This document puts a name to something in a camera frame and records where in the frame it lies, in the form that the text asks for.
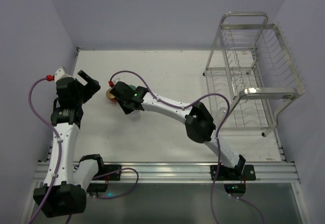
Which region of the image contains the orange ceramic mug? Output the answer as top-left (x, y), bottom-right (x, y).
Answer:
top-left (106, 89), bottom-right (117, 103)

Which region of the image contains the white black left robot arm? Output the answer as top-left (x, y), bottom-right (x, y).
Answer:
top-left (33, 68), bottom-right (104, 218)

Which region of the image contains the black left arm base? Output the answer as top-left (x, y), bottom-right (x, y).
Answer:
top-left (74, 161), bottom-right (121, 196)

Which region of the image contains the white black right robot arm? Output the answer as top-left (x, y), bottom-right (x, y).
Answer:
top-left (109, 81), bottom-right (246, 176)

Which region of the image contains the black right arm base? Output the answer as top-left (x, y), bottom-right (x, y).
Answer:
top-left (216, 165), bottom-right (256, 197)

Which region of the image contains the silver metal dish rack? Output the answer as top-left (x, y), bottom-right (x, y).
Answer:
top-left (203, 11), bottom-right (305, 136)

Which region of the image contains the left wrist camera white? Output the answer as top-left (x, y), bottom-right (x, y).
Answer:
top-left (45, 67), bottom-right (71, 83)

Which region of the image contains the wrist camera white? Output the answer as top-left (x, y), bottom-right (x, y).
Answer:
top-left (45, 67), bottom-right (71, 83)
top-left (108, 80), bottom-right (116, 88)

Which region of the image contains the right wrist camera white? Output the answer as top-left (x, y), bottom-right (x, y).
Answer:
top-left (108, 80), bottom-right (116, 88)

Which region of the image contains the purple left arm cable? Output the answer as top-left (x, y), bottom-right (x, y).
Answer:
top-left (27, 75), bottom-right (139, 224)

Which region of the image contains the aluminium mounting rail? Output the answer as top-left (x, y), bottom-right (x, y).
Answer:
top-left (32, 161), bottom-right (300, 184)

